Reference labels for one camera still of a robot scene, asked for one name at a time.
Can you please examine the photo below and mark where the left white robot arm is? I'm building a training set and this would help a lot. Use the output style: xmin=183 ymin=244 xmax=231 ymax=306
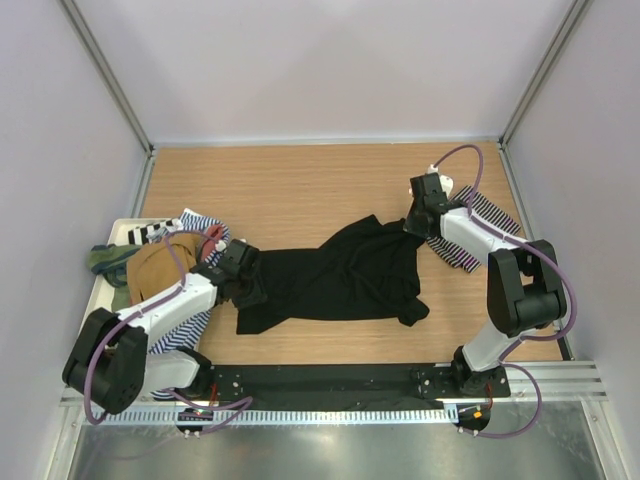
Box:
xmin=62 ymin=240 xmax=267 ymax=425

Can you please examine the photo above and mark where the blue white striped tank top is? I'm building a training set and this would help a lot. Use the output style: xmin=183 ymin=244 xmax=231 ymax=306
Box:
xmin=144 ymin=209 xmax=234 ymax=401

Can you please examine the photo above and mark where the green striped garment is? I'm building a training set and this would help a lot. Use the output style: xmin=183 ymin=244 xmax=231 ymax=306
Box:
xmin=87 ymin=244 xmax=141 ymax=288

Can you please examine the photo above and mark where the red garment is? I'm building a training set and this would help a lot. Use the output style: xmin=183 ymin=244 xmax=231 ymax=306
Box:
xmin=198 ymin=224 xmax=227 ymax=262

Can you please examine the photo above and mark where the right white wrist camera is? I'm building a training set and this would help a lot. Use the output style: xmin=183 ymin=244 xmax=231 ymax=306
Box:
xmin=427 ymin=165 xmax=454 ymax=198

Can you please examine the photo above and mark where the black white striped tank top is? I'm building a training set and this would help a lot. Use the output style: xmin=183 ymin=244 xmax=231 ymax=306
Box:
xmin=426 ymin=185 xmax=520 ymax=273

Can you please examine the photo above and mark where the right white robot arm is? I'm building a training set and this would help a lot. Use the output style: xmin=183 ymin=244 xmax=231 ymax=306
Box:
xmin=404 ymin=173 xmax=567 ymax=396

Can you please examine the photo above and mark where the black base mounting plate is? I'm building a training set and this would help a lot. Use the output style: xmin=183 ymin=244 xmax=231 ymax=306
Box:
xmin=213 ymin=363 xmax=511 ymax=412

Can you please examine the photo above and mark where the white slotted cable duct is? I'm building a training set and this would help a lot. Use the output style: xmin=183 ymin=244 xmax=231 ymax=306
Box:
xmin=101 ymin=405 xmax=458 ymax=427

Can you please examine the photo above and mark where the white plastic tray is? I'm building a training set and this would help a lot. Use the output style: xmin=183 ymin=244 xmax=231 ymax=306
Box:
xmin=73 ymin=217 xmax=171 ymax=357

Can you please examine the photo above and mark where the brown tank top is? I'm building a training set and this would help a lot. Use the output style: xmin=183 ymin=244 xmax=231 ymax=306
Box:
xmin=126 ymin=234 xmax=198 ymax=305

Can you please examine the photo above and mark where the black white wide-striped garment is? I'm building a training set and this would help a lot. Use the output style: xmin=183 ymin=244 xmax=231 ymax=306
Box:
xmin=127 ymin=218 xmax=183 ymax=246

